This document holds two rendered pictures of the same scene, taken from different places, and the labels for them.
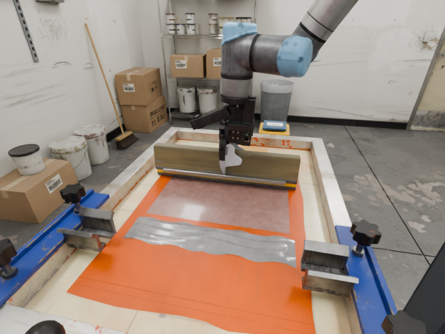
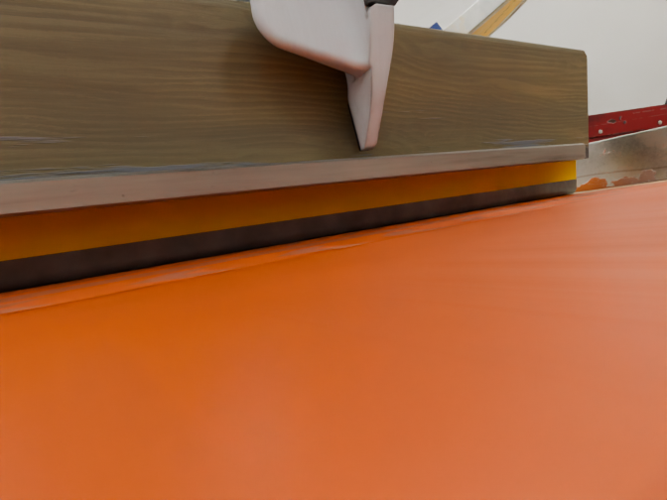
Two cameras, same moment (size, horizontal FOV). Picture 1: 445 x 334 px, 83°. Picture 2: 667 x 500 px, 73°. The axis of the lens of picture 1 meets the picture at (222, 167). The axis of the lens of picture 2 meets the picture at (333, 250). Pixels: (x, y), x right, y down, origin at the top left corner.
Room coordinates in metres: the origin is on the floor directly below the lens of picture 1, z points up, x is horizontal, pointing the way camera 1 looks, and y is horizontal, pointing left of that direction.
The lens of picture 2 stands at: (0.77, -0.17, 0.96)
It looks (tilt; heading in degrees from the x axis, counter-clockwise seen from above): 4 degrees down; 136
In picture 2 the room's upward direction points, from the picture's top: 9 degrees counter-clockwise
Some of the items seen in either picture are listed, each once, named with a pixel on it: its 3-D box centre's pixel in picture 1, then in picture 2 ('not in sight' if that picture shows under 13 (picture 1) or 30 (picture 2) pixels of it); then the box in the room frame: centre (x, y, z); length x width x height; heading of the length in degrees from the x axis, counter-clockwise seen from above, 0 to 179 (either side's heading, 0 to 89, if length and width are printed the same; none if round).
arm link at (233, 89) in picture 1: (236, 86); not in sight; (0.62, -0.03, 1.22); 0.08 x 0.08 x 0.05
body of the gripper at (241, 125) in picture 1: (236, 119); not in sight; (0.61, -0.04, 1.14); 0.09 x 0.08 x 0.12; 79
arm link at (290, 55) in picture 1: (283, 55); not in sight; (0.58, -0.13, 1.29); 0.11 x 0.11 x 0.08; 58
